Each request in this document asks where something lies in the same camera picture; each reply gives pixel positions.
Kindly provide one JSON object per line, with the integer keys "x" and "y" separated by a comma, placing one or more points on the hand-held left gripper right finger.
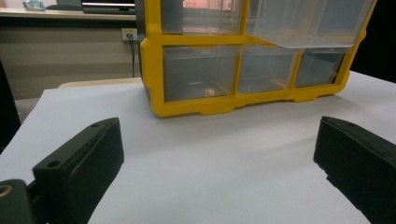
{"x": 361, "y": 161}

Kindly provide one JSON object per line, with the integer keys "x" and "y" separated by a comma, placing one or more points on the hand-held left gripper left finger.
{"x": 84, "y": 165}

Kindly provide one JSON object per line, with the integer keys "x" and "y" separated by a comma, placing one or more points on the yellow drawer cabinet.
{"x": 152, "y": 68}

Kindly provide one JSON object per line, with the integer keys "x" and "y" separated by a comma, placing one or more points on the clear plastic drawer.
{"x": 308, "y": 21}
{"x": 202, "y": 15}
{"x": 264, "y": 68}
{"x": 199, "y": 73}
{"x": 319, "y": 67}

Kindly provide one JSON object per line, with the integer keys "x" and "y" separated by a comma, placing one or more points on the white table sheet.
{"x": 218, "y": 161}

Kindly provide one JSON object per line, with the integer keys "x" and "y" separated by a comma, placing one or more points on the beige shelf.
{"x": 62, "y": 14}

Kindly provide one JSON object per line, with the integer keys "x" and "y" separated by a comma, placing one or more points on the light blue cloth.
{"x": 33, "y": 5}

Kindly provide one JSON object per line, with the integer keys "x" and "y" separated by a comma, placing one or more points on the white wall socket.
{"x": 129, "y": 33}

